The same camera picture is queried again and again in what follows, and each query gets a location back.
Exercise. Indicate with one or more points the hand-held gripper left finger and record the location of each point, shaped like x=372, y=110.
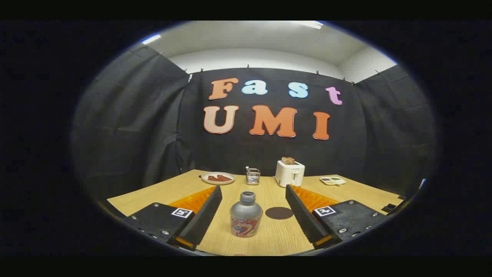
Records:
x=205, y=215

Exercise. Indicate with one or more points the dark brown round coaster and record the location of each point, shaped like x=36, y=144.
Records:
x=279, y=213

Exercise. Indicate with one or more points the white plate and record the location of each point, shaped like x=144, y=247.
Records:
x=205, y=177

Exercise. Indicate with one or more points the black table clamp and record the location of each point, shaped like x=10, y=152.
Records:
x=391, y=206

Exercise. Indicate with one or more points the wooden table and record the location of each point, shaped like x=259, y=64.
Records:
x=269, y=238

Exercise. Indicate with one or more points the black backdrop cloth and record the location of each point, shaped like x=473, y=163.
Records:
x=134, y=127

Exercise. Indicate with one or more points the toasted bread slice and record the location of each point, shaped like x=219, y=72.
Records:
x=288, y=160

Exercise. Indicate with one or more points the ceiling light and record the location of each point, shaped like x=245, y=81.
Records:
x=312, y=24

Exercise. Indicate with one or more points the brown meat piece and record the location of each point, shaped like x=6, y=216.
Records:
x=213, y=178
x=225, y=178

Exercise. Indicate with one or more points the silver juice bottle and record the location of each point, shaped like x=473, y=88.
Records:
x=246, y=215

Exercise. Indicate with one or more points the white toaster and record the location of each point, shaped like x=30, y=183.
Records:
x=289, y=174

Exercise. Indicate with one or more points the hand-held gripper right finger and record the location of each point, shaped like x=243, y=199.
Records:
x=303, y=217

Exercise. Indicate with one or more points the white compartment tray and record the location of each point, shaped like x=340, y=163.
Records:
x=333, y=180

